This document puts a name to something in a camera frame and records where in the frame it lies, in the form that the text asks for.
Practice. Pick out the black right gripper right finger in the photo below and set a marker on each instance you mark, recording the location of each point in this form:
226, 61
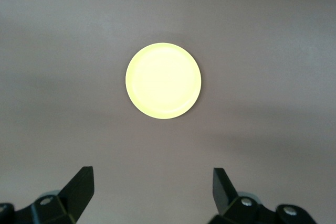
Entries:
225, 195

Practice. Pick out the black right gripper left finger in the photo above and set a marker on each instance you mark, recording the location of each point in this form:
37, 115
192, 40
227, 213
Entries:
76, 192

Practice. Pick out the yellow round plate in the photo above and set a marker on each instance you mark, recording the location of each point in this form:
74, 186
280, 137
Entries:
163, 80

